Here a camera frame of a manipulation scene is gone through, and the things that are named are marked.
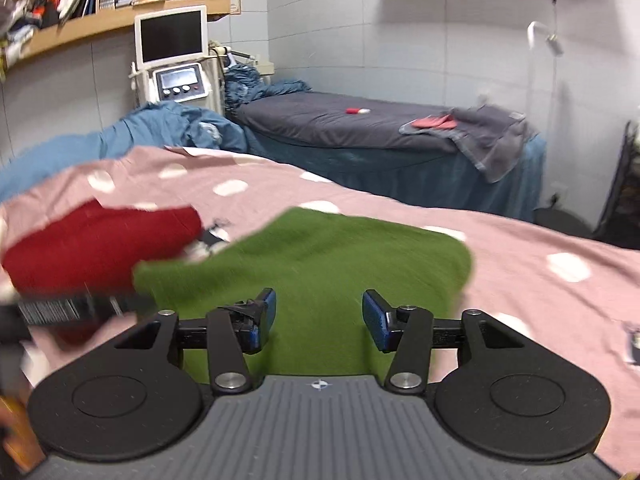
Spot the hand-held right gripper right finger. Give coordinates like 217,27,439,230
362,289,527,394

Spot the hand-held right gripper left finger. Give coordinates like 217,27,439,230
114,288,277,395

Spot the green knit cardigan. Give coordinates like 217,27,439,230
134,207,473,386

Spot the red knit sweater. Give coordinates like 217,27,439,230
0,200,206,346

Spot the blue bed skirt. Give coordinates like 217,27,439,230
245,130,546,223

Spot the pink polka dot blanket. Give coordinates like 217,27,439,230
0,146,640,476

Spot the grey massage bed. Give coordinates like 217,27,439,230
235,92,501,153

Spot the large blue bedsheet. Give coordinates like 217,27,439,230
0,101,248,203

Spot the red cloth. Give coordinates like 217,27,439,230
412,114,457,130

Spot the black round stool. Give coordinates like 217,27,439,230
535,207,596,238

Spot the grey towel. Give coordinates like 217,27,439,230
400,105,538,183

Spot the small blue cloth pile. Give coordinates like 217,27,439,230
224,66,312,120

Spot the black storage rack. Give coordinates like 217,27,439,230
592,120,640,251

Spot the white machine with monitor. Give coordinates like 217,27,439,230
131,5,226,116

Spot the white gooseneck lamp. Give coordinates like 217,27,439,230
527,21,565,201

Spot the wooden wall shelf with clutter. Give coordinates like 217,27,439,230
0,0,243,83

